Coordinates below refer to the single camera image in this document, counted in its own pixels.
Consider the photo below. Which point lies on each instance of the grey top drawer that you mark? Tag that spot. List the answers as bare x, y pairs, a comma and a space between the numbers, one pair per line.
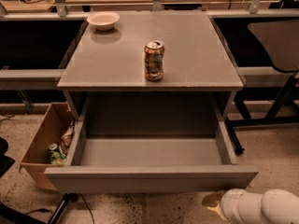
168, 142

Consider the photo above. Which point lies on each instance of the green can in box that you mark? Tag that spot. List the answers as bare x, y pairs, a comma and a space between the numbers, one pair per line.
56, 157

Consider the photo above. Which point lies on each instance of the black stand base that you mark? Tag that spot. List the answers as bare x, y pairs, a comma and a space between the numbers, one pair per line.
11, 216

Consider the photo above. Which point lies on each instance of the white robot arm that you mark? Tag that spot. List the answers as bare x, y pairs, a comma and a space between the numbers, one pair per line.
275, 206

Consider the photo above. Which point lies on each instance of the grey chair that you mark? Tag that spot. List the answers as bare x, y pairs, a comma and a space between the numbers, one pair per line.
280, 39

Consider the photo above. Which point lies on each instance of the crushed soda can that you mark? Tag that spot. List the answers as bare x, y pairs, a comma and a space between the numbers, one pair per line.
154, 60

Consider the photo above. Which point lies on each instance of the cardboard box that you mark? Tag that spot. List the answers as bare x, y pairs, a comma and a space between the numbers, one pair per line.
36, 159

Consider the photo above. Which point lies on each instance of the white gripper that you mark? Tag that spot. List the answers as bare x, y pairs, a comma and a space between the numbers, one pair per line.
230, 204

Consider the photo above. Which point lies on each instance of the snack wrapper in box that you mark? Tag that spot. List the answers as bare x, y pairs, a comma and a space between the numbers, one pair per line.
66, 139

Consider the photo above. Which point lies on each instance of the white bowl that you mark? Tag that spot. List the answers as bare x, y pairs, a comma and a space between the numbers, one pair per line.
103, 21

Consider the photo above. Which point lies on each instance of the grey drawer cabinet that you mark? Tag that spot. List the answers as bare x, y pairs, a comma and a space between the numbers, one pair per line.
195, 60

